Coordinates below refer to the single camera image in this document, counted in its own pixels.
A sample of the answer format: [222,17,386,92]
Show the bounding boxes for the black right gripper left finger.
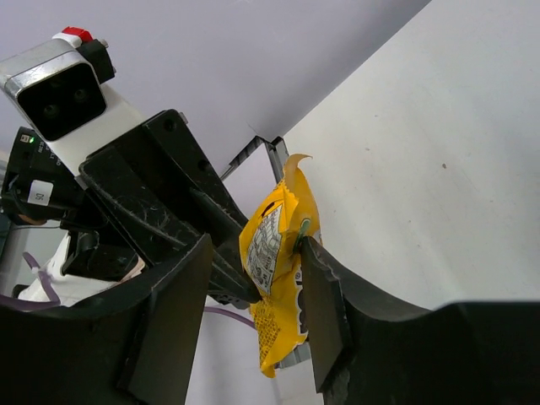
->
[1,242,213,404]

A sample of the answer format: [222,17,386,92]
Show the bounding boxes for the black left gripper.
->
[78,109,261,310]

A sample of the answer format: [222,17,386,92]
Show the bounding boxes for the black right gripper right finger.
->
[300,237,539,404]

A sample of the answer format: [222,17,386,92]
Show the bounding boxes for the yellow snack packet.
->
[239,154,321,378]

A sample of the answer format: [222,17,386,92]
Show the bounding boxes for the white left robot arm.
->
[1,110,261,309]

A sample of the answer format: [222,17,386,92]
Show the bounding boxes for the grey aluminium table rail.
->
[224,138,309,371]

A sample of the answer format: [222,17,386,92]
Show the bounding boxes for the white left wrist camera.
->
[1,26,144,176]

